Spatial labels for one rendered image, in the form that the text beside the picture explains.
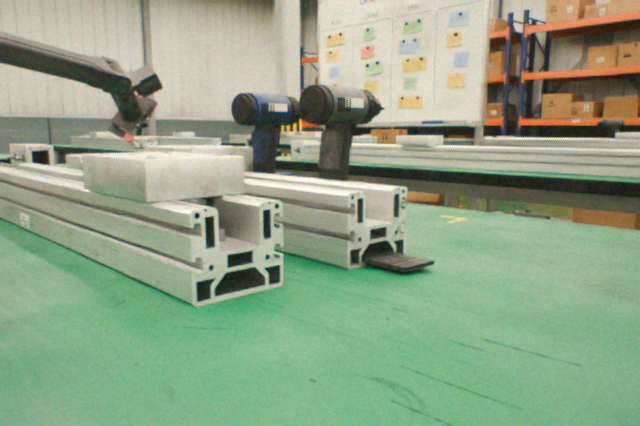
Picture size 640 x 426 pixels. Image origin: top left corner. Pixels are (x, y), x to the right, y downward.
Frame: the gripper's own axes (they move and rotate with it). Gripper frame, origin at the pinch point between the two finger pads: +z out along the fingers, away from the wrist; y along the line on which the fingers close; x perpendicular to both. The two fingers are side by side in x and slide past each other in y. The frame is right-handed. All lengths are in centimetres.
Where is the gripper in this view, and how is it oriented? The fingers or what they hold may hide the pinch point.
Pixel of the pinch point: (138, 128)
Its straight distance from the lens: 169.8
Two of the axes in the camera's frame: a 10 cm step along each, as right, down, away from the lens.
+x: 8.9, 4.5, -0.9
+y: -4.6, 8.3, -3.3
